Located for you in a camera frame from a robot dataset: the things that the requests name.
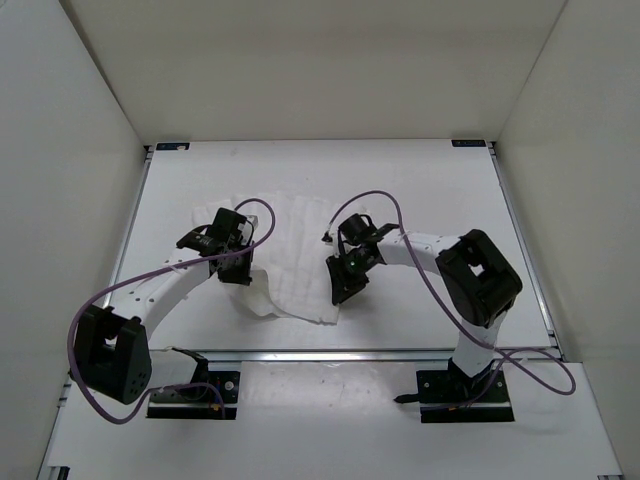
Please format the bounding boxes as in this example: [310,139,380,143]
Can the left blue corner label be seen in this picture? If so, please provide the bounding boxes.
[155,142,190,151]

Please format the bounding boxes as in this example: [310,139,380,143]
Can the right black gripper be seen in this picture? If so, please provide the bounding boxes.
[327,251,376,305]

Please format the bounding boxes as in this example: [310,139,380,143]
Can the aluminium front rail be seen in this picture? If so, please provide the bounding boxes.
[149,348,566,365]

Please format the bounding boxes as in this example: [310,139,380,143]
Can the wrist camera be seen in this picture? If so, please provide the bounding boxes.
[370,223,398,242]
[176,230,219,257]

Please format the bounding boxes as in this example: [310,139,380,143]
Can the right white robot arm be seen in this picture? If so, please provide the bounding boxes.
[322,214,523,401]

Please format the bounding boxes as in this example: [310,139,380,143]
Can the blue corner label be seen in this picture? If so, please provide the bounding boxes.
[451,139,486,148]
[155,142,190,151]

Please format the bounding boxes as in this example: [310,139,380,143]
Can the right blue corner label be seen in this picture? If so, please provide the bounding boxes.
[451,139,486,148]

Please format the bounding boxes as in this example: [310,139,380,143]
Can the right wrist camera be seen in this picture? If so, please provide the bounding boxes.
[370,223,398,242]

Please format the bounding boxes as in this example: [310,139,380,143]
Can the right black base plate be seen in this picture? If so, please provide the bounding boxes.
[394,370,515,424]

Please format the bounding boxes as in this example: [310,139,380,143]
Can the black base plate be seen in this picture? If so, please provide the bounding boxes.
[394,370,515,424]
[146,370,241,420]

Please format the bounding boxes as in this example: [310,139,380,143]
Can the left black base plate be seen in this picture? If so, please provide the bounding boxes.
[146,370,241,420]

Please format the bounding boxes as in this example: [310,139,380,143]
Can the white skirt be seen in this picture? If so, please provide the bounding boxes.
[223,191,339,325]

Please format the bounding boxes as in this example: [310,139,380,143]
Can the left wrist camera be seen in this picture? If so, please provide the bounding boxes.
[176,230,219,257]

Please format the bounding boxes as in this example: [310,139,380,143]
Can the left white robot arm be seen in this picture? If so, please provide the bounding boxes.
[73,207,258,405]

